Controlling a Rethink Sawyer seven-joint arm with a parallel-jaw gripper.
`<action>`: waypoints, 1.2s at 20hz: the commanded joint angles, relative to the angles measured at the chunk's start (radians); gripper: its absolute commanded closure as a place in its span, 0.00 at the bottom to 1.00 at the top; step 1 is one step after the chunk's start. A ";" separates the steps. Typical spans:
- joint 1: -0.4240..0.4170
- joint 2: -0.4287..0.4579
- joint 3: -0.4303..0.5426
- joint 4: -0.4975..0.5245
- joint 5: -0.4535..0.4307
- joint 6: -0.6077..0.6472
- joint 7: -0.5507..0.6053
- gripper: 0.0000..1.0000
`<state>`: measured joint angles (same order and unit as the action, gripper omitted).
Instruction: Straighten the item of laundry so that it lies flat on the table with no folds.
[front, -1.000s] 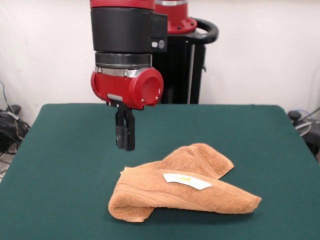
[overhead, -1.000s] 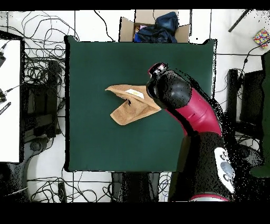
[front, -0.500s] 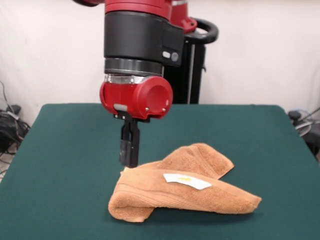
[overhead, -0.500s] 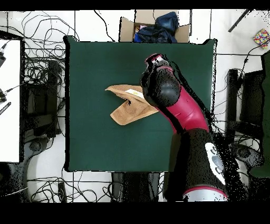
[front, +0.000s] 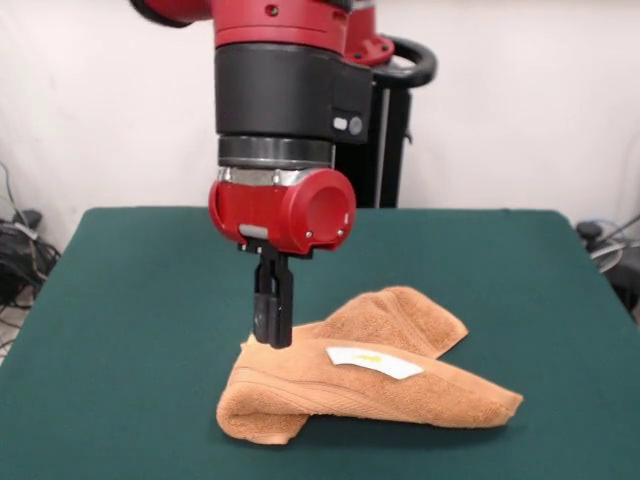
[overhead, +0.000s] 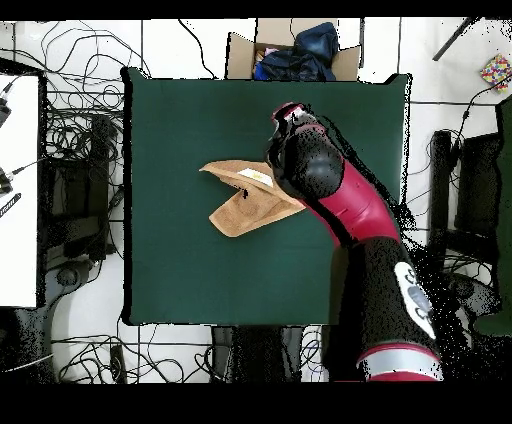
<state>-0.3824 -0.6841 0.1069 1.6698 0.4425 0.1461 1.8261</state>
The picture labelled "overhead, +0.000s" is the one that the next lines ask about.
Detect black equipment rack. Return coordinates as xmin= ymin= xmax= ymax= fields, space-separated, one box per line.
xmin=427 ymin=129 xmax=503 ymax=273
xmin=39 ymin=115 xmax=121 ymax=261

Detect black metal bar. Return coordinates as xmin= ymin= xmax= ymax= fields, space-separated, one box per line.
xmin=432 ymin=17 xmax=479 ymax=62

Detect brown cardboard box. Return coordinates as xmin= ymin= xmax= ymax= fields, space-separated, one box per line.
xmin=225 ymin=17 xmax=363 ymax=82

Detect black device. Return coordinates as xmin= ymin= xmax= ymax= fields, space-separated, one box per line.
xmin=0 ymin=93 xmax=13 ymax=127
xmin=0 ymin=166 xmax=15 ymax=196

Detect black power strip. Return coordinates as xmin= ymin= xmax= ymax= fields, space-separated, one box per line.
xmin=109 ymin=343 xmax=128 ymax=383

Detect loose black floor cables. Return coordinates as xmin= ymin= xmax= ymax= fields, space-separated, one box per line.
xmin=51 ymin=315 xmax=215 ymax=383
xmin=0 ymin=19 xmax=152 ymax=161

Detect orange terry towel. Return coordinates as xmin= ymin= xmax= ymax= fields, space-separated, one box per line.
xmin=198 ymin=159 xmax=307 ymax=239

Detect green covered side table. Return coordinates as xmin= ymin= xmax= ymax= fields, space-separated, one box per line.
xmin=471 ymin=95 xmax=512 ymax=337

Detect dark blue clothing pile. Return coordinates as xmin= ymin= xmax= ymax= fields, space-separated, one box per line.
xmin=253 ymin=21 xmax=341 ymax=82

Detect white side table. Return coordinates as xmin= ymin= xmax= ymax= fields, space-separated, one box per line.
xmin=0 ymin=73 xmax=41 ymax=309

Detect black slotted bar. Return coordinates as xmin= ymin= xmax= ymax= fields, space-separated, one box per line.
xmin=0 ymin=192 xmax=22 ymax=219

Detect black cable tangle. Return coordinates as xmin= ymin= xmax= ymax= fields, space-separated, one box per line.
xmin=299 ymin=223 xmax=495 ymax=381

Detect black stand foot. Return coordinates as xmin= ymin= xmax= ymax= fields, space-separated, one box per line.
xmin=447 ymin=271 xmax=501 ymax=321
xmin=41 ymin=257 xmax=99 ymax=317

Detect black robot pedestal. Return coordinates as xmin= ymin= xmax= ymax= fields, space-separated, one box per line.
xmin=211 ymin=325 xmax=305 ymax=383

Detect dark green table cloth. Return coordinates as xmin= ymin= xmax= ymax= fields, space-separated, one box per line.
xmin=123 ymin=67 xmax=411 ymax=327

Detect multicoloured patterned item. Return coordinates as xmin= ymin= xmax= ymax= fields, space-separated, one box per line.
xmin=479 ymin=53 xmax=512 ymax=93

